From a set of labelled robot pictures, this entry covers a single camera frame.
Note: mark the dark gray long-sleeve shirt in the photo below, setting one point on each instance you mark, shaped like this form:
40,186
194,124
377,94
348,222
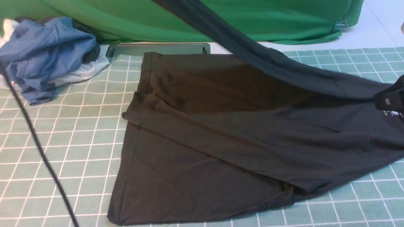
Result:
211,136

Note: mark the blue crumpled garment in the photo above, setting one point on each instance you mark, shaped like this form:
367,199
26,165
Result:
32,73

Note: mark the metal binder clip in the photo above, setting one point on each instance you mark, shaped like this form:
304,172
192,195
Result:
340,25

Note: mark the green checkered tablecloth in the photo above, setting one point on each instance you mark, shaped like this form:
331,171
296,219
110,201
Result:
82,132

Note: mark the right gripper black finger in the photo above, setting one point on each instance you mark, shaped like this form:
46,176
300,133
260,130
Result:
392,98

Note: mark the gray metal rail bracket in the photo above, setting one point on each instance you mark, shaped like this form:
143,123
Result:
165,49

